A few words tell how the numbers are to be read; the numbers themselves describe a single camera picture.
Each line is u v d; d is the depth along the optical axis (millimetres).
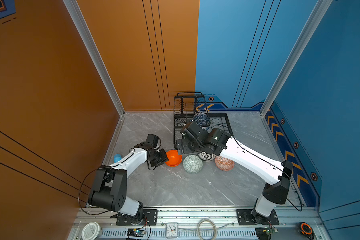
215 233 694
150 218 736
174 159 904
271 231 695
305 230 678
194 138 519
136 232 706
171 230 684
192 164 914
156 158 756
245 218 725
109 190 436
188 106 1068
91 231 647
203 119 1091
